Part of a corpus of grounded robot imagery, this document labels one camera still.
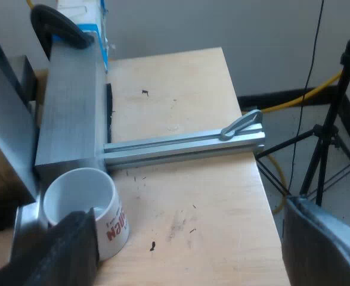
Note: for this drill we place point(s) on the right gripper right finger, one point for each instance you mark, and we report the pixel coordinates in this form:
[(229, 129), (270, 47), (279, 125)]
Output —
[(320, 250)]

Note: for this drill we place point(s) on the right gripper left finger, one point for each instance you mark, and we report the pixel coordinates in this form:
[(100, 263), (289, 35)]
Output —
[(64, 253)]

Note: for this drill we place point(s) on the white mug with red and black print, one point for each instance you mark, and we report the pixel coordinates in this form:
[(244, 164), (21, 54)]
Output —
[(115, 235)]

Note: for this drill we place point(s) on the metal block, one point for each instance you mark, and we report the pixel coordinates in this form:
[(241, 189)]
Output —
[(70, 119)]

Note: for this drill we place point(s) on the steel espresso machine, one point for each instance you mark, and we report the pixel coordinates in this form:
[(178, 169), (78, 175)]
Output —
[(4, 128)]

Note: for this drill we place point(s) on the grey metal clamp lever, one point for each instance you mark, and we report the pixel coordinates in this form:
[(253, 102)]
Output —
[(241, 125)]

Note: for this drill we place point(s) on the black tripod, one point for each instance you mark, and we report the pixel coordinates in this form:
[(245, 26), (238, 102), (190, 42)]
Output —
[(346, 68)]

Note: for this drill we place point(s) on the black clamp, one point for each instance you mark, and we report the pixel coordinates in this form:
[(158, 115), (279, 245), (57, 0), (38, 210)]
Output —
[(64, 29)]

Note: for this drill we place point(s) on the white and blue carton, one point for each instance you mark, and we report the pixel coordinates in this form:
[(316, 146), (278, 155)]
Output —
[(88, 12)]

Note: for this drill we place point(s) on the aluminium rail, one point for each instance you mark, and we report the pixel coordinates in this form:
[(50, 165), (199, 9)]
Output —
[(174, 149)]

